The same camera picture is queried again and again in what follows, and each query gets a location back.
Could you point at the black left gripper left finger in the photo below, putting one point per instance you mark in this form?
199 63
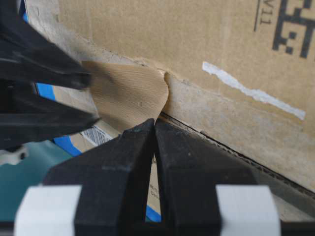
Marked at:
101 192

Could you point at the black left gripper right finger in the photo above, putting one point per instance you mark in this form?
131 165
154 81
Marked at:
204 191

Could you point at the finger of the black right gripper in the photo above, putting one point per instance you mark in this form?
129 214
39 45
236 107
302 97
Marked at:
27 117
27 56

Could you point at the brown packing tape strip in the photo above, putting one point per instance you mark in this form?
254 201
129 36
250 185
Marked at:
127 95

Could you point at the brown cardboard box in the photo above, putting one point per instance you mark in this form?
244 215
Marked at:
265 44

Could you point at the white paper label remnant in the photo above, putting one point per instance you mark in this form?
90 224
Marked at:
256 94

